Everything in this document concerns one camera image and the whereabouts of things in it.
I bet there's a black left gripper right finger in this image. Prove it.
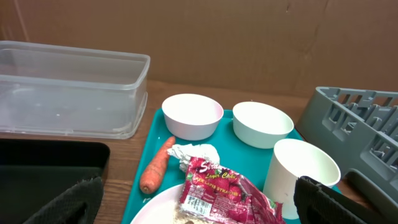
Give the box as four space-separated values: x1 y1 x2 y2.
294 176 389 224

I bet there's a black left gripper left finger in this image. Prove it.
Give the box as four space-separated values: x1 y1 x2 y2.
24 177 104 224

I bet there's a white cup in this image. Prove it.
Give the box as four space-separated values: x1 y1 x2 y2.
263 139 341 220

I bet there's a pink plate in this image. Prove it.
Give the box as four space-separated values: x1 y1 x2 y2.
130 184 183 224

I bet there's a white bowl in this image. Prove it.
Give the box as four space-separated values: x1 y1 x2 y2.
233 101 294 149

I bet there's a red snack wrapper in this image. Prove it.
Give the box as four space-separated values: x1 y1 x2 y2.
178 157 285 224

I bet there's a pink bowl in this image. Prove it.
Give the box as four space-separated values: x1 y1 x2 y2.
162 93 224 141

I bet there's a grey dishwasher rack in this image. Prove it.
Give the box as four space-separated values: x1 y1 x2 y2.
296 86 397 223

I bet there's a black plastic bin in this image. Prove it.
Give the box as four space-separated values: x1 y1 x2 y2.
1 139 110 223

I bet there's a teal plastic tray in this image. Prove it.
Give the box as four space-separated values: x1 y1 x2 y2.
121 108 343 224

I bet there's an orange carrot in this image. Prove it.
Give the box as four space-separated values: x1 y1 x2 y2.
139 136 176 194

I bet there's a clear plastic bin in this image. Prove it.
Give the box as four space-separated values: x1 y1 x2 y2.
1 40 150 139

